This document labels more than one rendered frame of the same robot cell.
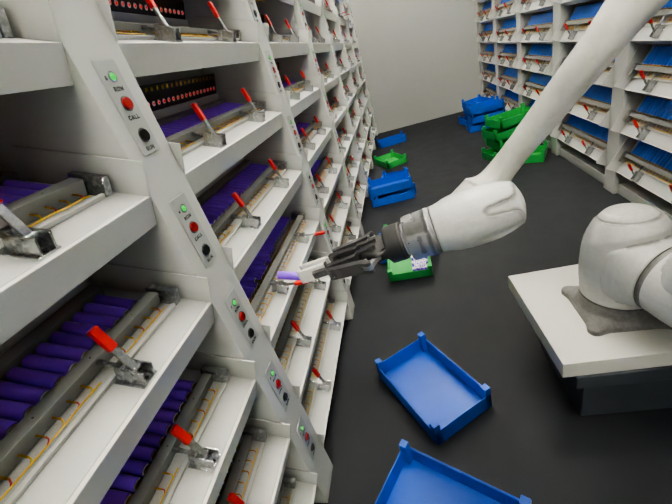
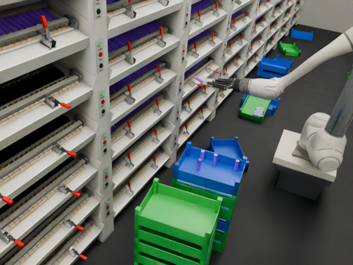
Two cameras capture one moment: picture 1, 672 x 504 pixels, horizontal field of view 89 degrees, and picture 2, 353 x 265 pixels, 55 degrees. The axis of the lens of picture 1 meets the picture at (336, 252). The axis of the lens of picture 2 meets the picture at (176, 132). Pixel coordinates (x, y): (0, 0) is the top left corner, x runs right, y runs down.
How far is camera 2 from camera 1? 133 cm
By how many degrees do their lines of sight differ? 9
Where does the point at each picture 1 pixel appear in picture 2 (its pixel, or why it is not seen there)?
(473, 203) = (263, 83)
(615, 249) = (309, 125)
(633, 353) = (298, 163)
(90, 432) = (150, 85)
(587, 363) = (281, 160)
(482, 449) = not seen: hidden behind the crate
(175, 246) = (177, 54)
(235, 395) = (167, 104)
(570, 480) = (255, 196)
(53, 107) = not seen: hidden behind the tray
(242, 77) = not seen: outside the picture
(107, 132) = (180, 21)
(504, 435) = (244, 180)
